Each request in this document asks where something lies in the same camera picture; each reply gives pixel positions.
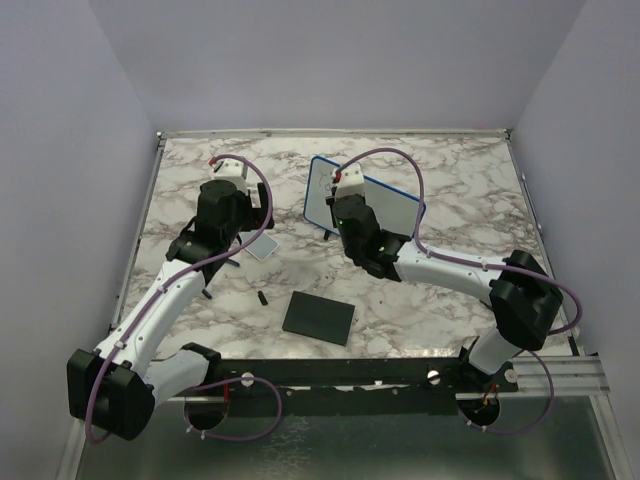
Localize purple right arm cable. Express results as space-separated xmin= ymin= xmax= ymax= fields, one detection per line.
xmin=333 ymin=147 xmax=584 ymax=436

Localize black rectangular eraser pad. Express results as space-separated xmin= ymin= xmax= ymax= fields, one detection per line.
xmin=282 ymin=291 xmax=355 ymax=346

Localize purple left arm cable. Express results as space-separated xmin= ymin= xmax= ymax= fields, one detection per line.
xmin=83 ymin=151 xmax=284 ymax=445

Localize small white-framed grey tablet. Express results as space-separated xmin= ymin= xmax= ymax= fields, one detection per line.
xmin=245 ymin=233 xmax=279 ymax=261

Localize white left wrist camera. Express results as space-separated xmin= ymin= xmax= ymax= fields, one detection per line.
xmin=209 ymin=158 xmax=248 ymax=194

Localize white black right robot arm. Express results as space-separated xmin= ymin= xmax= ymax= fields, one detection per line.
xmin=328 ymin=194 xmax=563 ymax=391

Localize black marker cap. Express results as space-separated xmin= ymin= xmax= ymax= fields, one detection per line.
xmin=258 ymin=291 xmax=269 ymax=306

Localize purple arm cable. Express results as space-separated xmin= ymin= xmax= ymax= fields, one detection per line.
xmin=333 ymin=147 xmax=584 ymax=436
xmin=83 ymin=151 xmax=284 ymax=445

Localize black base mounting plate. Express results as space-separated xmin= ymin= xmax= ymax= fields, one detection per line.
xmin=159 ymin=352 xmax=521 ymax=419

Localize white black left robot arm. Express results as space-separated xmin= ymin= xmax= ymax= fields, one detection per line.
xmin=66 ymin=174 xmax=274 ymax=445

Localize blue-framed whiteboard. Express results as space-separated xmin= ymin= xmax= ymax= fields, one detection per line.
xmin=303 ymin=156 xmax=427 ymax=237

